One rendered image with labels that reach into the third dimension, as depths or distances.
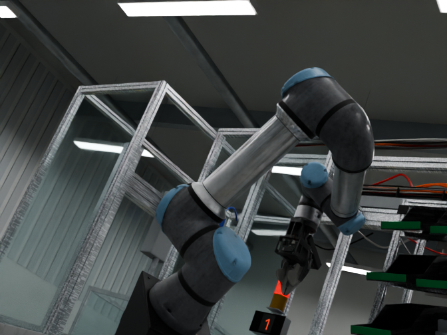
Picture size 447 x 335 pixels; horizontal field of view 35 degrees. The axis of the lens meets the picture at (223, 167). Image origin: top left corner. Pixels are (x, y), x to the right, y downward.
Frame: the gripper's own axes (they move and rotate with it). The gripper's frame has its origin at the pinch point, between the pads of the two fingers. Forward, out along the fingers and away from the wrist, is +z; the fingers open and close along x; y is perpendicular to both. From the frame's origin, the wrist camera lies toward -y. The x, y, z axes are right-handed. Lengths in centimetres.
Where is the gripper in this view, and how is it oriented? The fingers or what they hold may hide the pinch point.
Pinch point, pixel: (287, 292)
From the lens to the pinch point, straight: 199.8
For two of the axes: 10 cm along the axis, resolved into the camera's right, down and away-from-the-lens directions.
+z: -3.4, 8.6, -3.7
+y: -5.4, -5.0, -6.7
